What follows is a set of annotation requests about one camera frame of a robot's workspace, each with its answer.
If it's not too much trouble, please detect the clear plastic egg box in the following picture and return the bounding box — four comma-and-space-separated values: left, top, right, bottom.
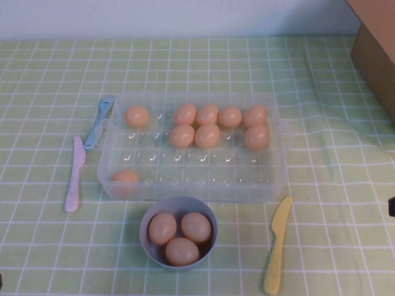
96, 91, 293, 203

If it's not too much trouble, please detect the brown cardboard box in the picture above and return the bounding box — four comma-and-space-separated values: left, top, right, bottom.
345, 0, 395, 124

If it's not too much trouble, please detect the brown egg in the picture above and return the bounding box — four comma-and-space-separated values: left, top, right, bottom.
169, 124, 196, 148
243, 105, 268, 128
148, 212, 178, 246
165, 237, 201, 267
194, 123, 221, 149
218, 106, 243, 129
244, 124, 271, 151
196, 104, 220, 126
180, 212, 212, 244
110, 169, 140, 198
124, 105, 151, 127
173, 103, 198, 126

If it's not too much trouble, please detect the yellow plastic knife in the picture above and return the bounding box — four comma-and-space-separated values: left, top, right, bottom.
263, 195, 293, 295

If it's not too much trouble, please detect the grey round bowl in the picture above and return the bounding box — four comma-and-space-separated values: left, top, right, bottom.
139, 195, 218, 273

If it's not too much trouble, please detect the blue plastic fork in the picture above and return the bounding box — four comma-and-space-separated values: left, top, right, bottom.
83, 94, 117, 151

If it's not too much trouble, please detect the pink plastic knife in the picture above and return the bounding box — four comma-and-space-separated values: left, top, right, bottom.
64, 136, 87, 213

